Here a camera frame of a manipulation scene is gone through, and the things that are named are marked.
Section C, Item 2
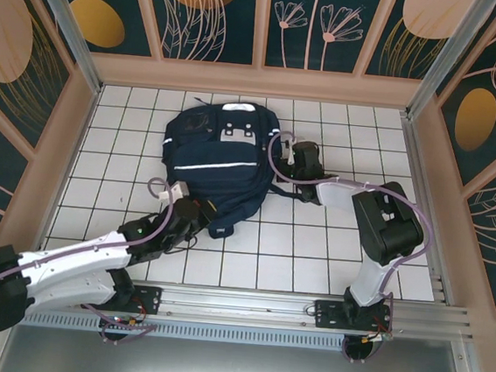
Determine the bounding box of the navy blue backpack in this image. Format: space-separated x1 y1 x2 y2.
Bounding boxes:
154 93 309 247

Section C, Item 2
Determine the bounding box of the grey metal sheet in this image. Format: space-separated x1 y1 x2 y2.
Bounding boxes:
0 319 491 372

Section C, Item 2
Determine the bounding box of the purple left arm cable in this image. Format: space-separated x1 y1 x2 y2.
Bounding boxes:
0 162 180 351

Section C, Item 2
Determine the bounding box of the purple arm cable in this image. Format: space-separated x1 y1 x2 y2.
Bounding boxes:
0 162 180 351
248 130 442 371

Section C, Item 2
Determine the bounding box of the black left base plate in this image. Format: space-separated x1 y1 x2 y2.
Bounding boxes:
80 278 164 318

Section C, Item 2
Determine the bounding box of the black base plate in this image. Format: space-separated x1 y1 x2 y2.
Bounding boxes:
80 278 164 318
311 298 395 335

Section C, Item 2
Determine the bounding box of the aluminium mounting rail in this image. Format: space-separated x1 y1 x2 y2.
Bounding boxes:
0 261 481 349

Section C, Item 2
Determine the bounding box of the aluminium side rail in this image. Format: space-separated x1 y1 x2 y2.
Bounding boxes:
382 112 475 309

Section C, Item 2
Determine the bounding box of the slotted grey cable duct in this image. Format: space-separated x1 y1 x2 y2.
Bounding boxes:
12 304 349 357

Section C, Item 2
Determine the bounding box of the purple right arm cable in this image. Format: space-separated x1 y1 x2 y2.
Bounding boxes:
248 130 442 371

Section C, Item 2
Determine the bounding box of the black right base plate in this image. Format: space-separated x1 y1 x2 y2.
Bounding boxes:
311 298 395 335

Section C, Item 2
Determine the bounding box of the aluminium frame post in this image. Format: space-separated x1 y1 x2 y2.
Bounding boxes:
10 0 113 96
403 0 496 128

